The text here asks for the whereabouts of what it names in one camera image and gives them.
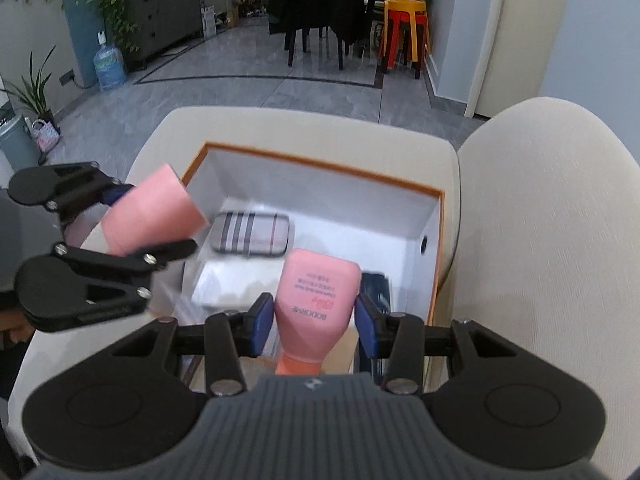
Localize beige sofa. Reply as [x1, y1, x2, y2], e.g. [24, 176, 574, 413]
[7, 96, 640, 480]

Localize dark grey sideboard cabinet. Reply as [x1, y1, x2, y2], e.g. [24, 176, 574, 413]
[122, 0, 204, 72]

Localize striped plaid case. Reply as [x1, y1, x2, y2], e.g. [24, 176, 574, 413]
[209, 211, 295, 258]

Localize pink woven basket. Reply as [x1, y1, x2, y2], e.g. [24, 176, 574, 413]
[31, 119, 61, 152]

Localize small black device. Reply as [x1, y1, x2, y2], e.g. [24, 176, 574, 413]
[360, 271, 392, 317]

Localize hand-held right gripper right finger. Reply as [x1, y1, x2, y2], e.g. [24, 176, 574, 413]
[354, 292, 532, 397]

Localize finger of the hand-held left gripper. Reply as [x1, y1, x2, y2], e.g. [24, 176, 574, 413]
[52, 238, 199, 327]
[49, 162, 136, 227]

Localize pink lotion bottle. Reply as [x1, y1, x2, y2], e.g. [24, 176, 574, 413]
[274, 248, 362, 376]

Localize long-leaf potted plant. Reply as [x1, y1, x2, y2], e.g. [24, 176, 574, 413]
[0, 45, 60, 127]

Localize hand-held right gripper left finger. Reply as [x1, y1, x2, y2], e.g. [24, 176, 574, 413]
[105, 292, 277, 399]

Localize orange cardboard box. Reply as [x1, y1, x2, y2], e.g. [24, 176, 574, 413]
[172, 142, 447, 391]

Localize blue water jug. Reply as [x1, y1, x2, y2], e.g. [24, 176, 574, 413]
[93, 42, 129, 92]

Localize grey trash can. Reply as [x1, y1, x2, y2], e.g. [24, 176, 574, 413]
[0, 114, 42, 172]

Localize white flat box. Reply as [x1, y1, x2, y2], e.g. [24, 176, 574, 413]
[192, 257, 286, 311]

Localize person's left hand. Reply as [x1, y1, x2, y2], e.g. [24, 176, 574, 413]
[0, 312, 36, 348]

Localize red plastic stool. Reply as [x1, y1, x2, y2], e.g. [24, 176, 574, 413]
[376, 11, 431, 75]

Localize stacked orange red stools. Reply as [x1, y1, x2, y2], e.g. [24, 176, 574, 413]
[382, 0, 432, 80]

